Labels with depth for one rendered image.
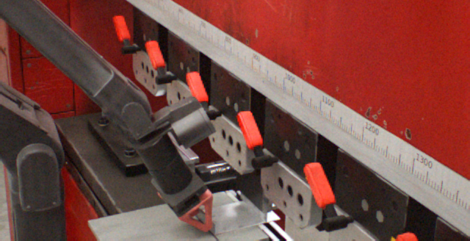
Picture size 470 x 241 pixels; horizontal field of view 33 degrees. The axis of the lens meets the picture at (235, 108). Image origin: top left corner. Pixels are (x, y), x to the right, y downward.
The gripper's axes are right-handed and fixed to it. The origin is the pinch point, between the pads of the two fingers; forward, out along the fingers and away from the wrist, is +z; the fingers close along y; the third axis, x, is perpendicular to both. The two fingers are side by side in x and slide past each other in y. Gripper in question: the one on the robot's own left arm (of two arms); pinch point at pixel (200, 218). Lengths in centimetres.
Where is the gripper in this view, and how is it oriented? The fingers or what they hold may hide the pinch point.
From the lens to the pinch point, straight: 136.5
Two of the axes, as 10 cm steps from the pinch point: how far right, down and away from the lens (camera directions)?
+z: 4.0, 7.4, 5.4
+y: -4.5, -3.5, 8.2
